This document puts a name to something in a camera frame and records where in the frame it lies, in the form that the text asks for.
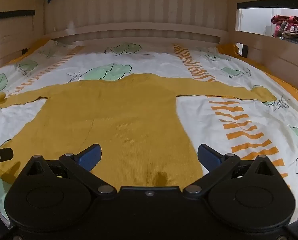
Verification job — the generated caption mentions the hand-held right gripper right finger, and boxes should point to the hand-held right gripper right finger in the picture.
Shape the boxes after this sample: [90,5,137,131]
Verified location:
[183,144,280,196]

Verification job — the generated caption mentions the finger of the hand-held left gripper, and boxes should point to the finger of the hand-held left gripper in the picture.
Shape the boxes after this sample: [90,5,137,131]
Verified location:
[0,148,14,173]

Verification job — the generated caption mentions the white leaf-print bed sheet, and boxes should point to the white leaf-print bed sheet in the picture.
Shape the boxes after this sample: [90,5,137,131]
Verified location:
[0,39,298,230]

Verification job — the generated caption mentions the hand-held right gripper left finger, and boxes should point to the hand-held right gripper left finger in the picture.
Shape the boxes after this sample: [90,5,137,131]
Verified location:
[23,144,116,196]

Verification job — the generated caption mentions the colourful clothes pile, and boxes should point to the colourful clothes pile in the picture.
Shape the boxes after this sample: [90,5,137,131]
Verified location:
[271,15,298,40]

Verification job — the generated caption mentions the yellow knit sweater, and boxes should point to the yellow knit sweater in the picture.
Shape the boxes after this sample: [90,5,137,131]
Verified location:
[0,73,277,188]

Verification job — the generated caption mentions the wooden bed frame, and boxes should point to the wooden bed frame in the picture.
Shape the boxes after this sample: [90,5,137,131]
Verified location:
[0,0,298,98]

